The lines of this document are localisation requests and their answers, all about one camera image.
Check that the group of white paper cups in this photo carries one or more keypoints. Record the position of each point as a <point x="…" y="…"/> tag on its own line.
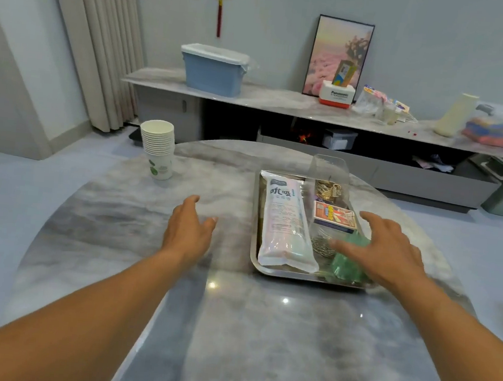
<point x="157" y="148"/>

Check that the clear storage box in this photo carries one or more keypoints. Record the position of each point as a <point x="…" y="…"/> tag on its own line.
<point x="502" y="126"/>

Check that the colourful matchbox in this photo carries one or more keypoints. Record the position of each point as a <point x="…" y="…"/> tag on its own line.
<point x="335" y="216"/>

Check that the beige curtain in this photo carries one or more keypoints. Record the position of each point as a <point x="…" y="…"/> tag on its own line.
<point x="102" y="41"/>

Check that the person's right forearm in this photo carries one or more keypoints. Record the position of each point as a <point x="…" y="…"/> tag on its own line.
<point x="461" y="359"/>

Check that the cream paper roll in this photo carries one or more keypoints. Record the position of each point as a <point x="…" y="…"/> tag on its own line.
<point x="456" y="115"/>

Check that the metal tray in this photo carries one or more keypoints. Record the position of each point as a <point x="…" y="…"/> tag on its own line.
<point x="256" y="233"/>

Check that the pile of floss picks and clips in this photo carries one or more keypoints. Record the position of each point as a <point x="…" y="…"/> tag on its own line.
<point x="327" y="193"/>

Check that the translucent green plastic cup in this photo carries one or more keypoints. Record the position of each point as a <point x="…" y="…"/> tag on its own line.
<point x="349" y="264"/>

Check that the clear printed plastic bag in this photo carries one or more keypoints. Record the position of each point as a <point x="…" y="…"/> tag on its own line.
<point x="286" y="222"/>

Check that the clear ribbed organizer box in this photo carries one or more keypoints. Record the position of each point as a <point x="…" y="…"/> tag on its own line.
<point x="328" y="173"/>

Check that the grey cabinet with marble top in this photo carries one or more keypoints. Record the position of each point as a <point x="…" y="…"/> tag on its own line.
<point x="269" y="97"/>

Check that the white and red small box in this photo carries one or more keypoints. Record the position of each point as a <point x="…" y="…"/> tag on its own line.
<point x="336" y="94"/>

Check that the small colourful box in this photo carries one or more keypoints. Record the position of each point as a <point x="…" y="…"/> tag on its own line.
<point x="344" y="73"/>

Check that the blue storage box white lid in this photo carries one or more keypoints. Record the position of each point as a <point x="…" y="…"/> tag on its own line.
<point x="213" y="69"/>

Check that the white box in cabinet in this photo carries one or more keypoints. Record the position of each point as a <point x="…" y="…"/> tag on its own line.
<point x="339" y="140"/>

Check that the person's left hand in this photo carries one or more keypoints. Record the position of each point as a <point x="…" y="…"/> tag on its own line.
<point x="188" y="231"/>

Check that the person's right hand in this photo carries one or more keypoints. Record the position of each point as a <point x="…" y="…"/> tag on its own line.
<point x="387" y="253"/>

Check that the clear bag of snacks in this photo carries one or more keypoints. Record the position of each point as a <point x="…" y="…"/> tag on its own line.
<point x="367" y="100"/>

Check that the colourful small packet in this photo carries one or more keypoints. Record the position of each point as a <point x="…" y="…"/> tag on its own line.
<point x="402" y="106"/>

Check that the framed pink picture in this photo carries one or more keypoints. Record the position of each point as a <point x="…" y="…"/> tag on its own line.
<point x="332" y="50"/>

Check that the loose papers in cabinet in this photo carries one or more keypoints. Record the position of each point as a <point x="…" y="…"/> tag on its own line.
<point x="431" y="163"/>

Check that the person's left forearm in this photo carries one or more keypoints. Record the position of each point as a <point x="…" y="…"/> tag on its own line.
<point x="69" y="330"/>

